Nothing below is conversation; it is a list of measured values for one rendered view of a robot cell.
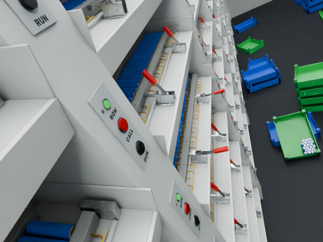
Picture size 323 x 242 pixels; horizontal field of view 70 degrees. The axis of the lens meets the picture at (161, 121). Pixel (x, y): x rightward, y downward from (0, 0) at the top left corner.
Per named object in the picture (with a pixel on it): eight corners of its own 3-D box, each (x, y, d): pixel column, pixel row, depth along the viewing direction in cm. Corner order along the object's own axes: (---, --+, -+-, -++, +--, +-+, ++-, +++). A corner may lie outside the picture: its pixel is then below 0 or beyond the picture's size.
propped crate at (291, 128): (319, 155, 147) (320, 151, 140) (285, 160, 155) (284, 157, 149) (304, 113, 160) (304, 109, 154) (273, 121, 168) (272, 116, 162)
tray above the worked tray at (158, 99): (193, 42, 86) (191, 2, 78) (171, 174, 41) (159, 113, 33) (142, 46, 91) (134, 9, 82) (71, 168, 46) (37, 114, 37)
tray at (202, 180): (211, 84, 97) (211, 64, 91) (209, 226, 52) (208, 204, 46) (165, 86, 101) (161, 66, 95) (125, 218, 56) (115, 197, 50)
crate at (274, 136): (311, 119, 170) (310, 111, 166) (321, 138, 155) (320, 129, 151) (268, 128, 182) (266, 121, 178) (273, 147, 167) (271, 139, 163)
